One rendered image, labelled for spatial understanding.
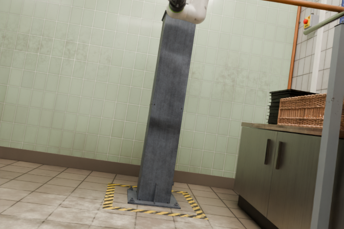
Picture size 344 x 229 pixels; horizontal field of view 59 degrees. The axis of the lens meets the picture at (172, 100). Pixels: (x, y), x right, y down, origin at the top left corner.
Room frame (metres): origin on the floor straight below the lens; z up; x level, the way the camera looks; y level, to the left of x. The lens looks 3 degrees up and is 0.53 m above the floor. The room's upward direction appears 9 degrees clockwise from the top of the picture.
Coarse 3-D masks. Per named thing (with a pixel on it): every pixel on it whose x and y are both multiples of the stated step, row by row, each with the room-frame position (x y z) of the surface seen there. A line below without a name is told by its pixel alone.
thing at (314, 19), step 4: (312, 16) 2.36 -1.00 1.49; (316, 16) 2.36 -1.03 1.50; (308, 20) 2.38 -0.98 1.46; (312, 20) 2.36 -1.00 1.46; (316, 20) 2.36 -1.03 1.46; (304, 24) 2.45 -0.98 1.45; (308, 24) 2.38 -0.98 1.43; (312, 24) 2.36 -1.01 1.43; (304, 28) 2.44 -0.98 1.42; (308, 28) 2.41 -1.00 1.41
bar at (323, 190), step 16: (336, 16) 1.48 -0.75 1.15; (304, 32) 1.79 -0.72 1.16; (336, 32) 1.08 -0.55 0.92; (336, 48) 1.06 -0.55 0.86; (336, 64) 1.05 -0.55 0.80; (336, 80) 1.05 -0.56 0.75; (336, 96) 1.05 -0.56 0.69; (336, 112) 1.05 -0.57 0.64; (336, 128) 1.05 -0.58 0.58; (320, 144) 1.09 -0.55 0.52; (336, 144) 1.05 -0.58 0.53; (320, 160) 1.08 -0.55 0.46; (320, 176) 1.07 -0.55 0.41; (320, 192) 1.06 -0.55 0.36; (320, 208) 1.05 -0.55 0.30; (320, 224) 1.05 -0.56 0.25
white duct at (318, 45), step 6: (324, 0) 2.29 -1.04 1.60; (324, 12) 2.28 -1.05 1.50; (324, 18) 2.28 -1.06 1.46; (318, 30) 2.32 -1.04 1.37; (318, 36) 2.31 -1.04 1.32; (318, 42) 2.29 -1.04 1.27; (318, 48) 2.28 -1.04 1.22; (318, 54) 2.28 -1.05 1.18; (318, 60) 2.28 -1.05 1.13; (318, 66) 2.28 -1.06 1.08; (312, 78) 2.32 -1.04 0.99; (312, 84) 2.31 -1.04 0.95; (312, 90) 2.30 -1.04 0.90
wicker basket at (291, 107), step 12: (300, 96) 1.49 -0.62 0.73; (312, 96) 1.38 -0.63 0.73; (324, 96) 1.28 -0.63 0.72; (288, 108) 1.60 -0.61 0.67; (300, 108) 1.48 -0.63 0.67; (312, 108) 1.38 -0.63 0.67; (324, 108) 1.73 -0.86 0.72; (288, 120) 1.59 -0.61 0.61; (300, 120) 1.47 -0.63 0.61; (312, 120) 1.36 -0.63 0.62
